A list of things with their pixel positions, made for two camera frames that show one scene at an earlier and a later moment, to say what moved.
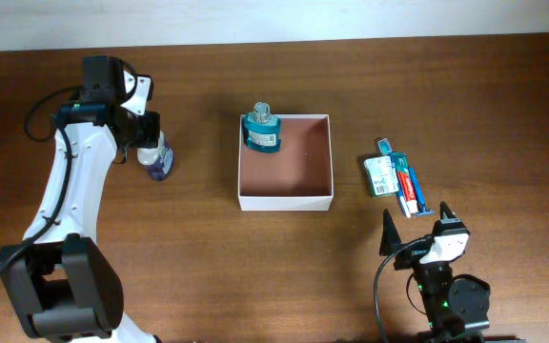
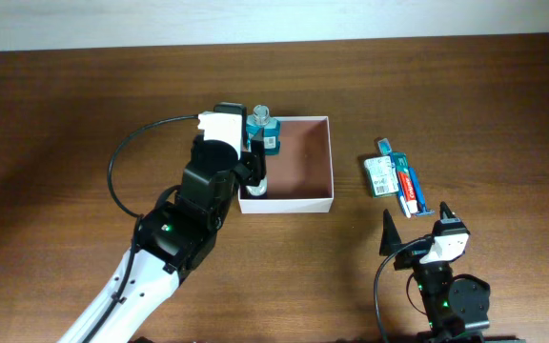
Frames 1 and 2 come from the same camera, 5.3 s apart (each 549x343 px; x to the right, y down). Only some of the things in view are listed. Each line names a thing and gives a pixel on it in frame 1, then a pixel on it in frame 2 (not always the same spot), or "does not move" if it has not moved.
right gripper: [391, 236] does not move
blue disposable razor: [420, 200] does not move
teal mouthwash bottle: [261, 130] does not move
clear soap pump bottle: [158, 160] to [258, 191]
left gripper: [151, 136] to [254, 160]
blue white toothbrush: [385, 149] does not move
